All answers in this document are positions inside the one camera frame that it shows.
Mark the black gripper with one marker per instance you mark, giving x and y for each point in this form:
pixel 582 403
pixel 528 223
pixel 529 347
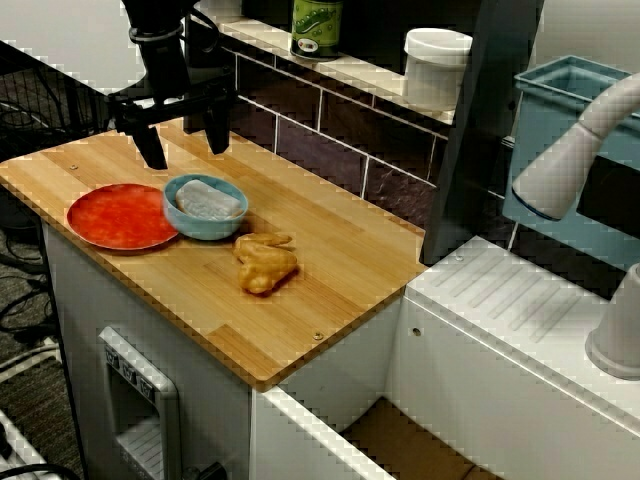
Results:
pixel 165 65

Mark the light blue bowl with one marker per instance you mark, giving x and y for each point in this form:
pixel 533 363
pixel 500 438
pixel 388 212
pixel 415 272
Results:
pixel 205 227

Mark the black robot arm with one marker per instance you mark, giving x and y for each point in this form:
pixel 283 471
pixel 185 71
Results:
pixel 160 15

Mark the red round plate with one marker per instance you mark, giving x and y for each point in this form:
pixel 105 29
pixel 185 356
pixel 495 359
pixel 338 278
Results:
pixel 115 220

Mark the dark tiled backsplash with ledge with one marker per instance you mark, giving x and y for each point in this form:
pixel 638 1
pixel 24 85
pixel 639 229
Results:
pixel 320 140

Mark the golden toy chicken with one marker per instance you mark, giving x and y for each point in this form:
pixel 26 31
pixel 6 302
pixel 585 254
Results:
pixel 265 267

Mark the green can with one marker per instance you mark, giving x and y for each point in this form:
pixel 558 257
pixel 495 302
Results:
pixel 315 30

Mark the white plastic jar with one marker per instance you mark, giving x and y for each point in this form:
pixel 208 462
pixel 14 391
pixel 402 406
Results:
pixel 432 75

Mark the grey appliance door panel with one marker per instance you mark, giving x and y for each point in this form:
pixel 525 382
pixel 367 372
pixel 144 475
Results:
pixel 167 400

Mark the teal plastic bin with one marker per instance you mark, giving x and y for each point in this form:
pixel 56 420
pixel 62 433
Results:
pixel 530 130

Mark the grey toy faucet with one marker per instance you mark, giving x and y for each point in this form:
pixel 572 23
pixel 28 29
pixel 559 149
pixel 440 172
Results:
pixel 555 185

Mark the white toy kitchen cabinet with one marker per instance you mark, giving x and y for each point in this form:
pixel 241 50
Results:
pixel 500 400

